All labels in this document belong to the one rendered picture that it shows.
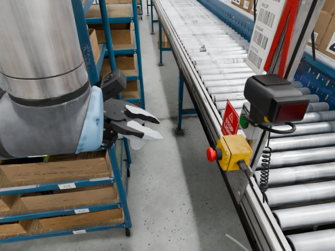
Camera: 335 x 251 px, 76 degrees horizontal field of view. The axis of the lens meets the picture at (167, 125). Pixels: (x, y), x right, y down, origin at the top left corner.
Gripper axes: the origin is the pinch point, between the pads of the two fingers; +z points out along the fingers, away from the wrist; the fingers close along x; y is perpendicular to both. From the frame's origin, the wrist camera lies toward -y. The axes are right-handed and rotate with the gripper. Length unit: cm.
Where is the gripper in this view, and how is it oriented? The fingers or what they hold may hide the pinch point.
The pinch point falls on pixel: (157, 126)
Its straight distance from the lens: 49.3
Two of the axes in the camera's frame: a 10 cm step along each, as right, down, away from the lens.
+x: 1.7, 6.3, -7.6
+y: -4.9, 7.2, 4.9
